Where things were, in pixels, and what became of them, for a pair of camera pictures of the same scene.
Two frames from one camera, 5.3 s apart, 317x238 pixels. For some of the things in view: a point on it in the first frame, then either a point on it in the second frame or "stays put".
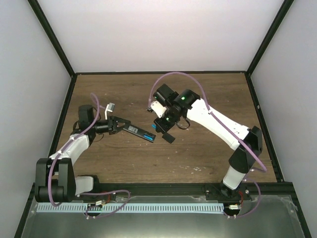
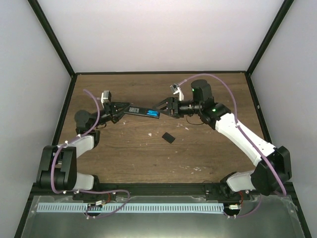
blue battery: (148, 137) -> (153, 113)
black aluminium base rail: (239, 193) stays put
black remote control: (140, 132) -> (143, 112)
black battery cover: (168, 138) stays put
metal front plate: (275, 217) stays put
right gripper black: (161, 127) -> (173, 104)
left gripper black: (114, 121) -> (111, 110)
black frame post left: (39, 13) stays put
